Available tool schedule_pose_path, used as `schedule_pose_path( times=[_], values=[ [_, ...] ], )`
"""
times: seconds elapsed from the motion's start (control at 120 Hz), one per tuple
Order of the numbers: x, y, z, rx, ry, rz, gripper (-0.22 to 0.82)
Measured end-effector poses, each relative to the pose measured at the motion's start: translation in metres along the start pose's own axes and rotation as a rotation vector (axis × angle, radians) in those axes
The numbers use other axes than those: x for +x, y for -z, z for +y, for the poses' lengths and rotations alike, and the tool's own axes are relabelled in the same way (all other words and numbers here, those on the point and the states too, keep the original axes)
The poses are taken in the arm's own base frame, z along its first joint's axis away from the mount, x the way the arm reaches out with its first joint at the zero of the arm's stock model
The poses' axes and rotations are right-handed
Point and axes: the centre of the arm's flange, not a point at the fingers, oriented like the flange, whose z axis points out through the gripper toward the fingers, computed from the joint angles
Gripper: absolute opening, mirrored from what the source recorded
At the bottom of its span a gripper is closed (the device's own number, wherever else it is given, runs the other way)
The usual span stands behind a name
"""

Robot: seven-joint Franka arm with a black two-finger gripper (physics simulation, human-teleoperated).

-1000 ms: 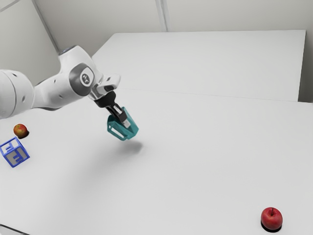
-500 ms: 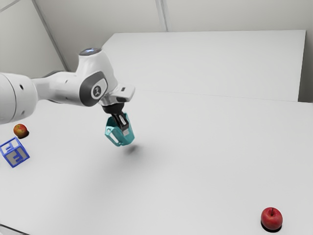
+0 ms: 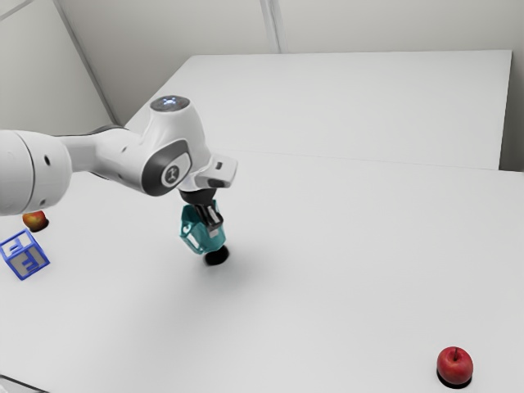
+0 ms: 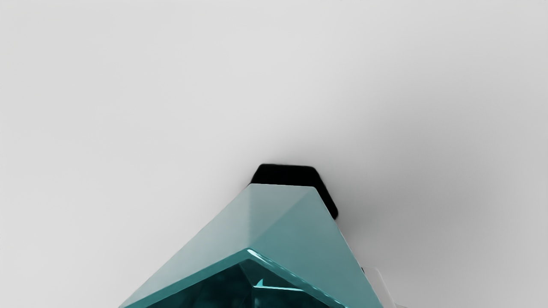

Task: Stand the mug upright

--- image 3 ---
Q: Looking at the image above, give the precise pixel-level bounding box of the teal faceted mug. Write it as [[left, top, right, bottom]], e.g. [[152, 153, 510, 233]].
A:
[[178, 199, 228, 255]]

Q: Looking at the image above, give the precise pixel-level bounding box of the blue letter block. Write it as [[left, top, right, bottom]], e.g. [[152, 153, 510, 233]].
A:
[[0, 228, 51, 282]]

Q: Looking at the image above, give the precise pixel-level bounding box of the red yellow apple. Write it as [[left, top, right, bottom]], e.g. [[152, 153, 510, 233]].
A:
[[22, 210, 47, 233]]

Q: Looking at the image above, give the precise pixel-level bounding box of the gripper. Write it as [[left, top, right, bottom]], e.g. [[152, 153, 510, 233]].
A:
[[178, 187, 224, 238]]

